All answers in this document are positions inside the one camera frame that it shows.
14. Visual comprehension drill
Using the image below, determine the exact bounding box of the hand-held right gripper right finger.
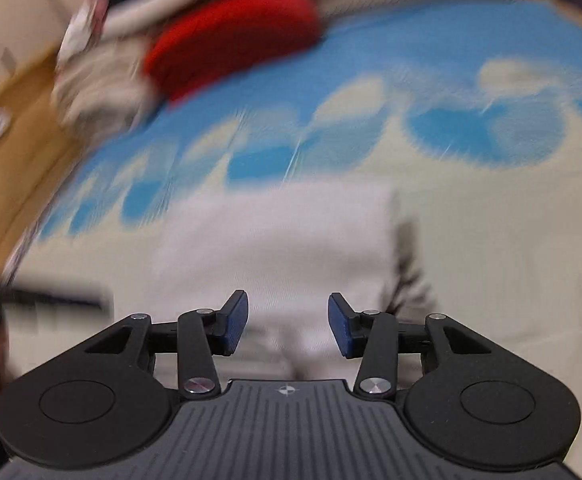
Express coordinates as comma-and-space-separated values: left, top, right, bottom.
327, 292, 492, 400

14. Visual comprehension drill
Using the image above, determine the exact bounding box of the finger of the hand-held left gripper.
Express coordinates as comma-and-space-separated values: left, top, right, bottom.
2, 282, 112, 323

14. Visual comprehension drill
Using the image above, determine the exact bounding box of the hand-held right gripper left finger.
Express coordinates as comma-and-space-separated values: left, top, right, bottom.
84, 289, 250, 400

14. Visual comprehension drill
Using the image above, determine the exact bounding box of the black white striped shirt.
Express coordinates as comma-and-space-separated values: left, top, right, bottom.
151, 182, 442, 382

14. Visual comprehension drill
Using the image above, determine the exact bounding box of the beige folded cloth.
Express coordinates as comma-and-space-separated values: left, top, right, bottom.
51, 42, 166, 132

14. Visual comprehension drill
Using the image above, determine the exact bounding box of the blue patterned bed sheet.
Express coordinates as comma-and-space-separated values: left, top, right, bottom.
1, 0, 582, 391

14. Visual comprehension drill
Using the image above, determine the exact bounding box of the red folded cloth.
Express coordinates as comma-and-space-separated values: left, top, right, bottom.
143, 0, 324, 107

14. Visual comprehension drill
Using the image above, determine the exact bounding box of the white folded cloth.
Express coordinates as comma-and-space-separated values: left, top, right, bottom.
58, 0, 254, 63

